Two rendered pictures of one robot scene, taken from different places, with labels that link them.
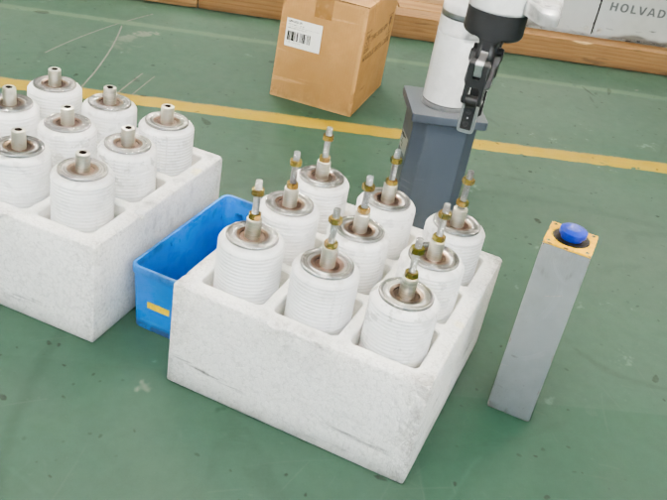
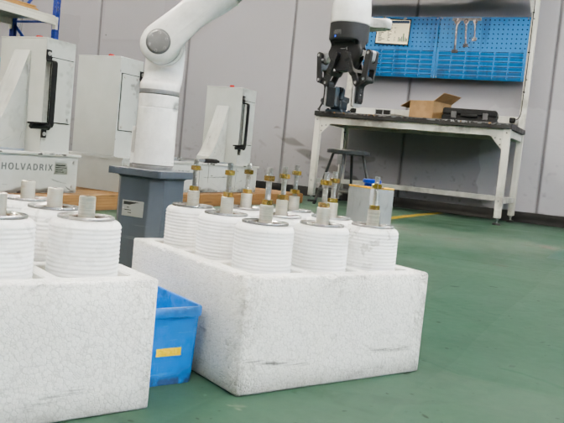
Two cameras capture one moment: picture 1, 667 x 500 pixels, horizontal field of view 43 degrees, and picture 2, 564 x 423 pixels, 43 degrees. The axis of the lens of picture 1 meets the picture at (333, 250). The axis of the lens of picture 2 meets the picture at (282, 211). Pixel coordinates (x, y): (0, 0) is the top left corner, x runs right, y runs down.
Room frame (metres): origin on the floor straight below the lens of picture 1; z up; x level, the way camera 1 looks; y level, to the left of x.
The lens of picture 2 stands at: (0.35, 1.05, 0.36)
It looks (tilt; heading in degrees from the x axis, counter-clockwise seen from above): 4 degrees down; 305
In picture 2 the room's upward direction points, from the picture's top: 6 degrees clockwise
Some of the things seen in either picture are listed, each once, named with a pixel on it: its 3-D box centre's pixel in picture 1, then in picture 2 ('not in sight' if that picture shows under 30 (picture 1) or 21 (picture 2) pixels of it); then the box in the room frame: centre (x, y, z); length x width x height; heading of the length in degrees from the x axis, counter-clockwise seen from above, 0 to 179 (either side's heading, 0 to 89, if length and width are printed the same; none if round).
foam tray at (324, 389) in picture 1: (341, 315); (272, 302); (1.09, -0.03, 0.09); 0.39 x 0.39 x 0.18; 71
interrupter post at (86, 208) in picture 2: (82, 162); (86, 208); (1.11, 0.40, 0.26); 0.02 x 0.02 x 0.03
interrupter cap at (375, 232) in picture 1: (359, 229); (280, 216); (1.09, -0.03, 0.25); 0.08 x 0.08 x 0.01
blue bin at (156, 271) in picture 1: (205, 265); (128, 323); (1.21, 0.21, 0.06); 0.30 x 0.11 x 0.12; 161
